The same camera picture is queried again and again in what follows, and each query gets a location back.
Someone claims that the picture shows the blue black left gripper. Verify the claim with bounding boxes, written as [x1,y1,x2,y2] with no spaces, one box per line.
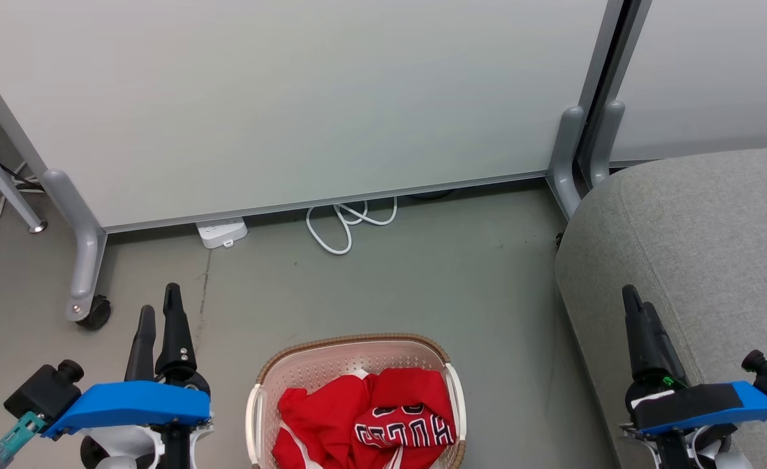
[44,282,212,437]

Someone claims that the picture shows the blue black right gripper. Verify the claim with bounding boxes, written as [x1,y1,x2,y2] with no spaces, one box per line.
[622,284,767,437]

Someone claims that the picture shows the red lettered basketball jersey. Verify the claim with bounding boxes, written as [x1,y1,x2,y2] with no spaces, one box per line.
[354,367,457,469]

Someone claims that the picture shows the grey fabric sofa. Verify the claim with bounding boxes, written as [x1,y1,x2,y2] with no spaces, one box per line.
[555,146,767,469]

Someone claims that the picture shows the black caster wheel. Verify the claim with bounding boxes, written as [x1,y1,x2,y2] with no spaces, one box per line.
[76,294,112,330]

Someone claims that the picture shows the grey partition foot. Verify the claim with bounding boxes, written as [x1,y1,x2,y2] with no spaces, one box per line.
[40,168,109,323]
[546,106,585,220]
[589,99,625,190]

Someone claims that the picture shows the white power strip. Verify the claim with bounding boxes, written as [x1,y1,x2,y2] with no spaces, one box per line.
[195,217,249,249]

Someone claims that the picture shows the beige plastic laundry basket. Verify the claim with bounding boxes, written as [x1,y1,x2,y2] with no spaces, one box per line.
[245,334,467,469]

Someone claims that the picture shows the grey metal table leg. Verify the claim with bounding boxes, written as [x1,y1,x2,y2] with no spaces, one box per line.
[0,122,48,234]

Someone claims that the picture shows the large white partition panel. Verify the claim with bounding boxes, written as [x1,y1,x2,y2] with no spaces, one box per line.
[0,0,625,233]

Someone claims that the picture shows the teal left camera connector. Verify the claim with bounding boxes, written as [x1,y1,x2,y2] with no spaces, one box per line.
[0,410,47,468]

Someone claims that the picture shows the black floor cables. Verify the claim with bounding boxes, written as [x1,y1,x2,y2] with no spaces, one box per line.
[0,143,46,196]

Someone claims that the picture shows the white looped power cable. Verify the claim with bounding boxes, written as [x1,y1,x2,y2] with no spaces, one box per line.
[305,195,398,256]

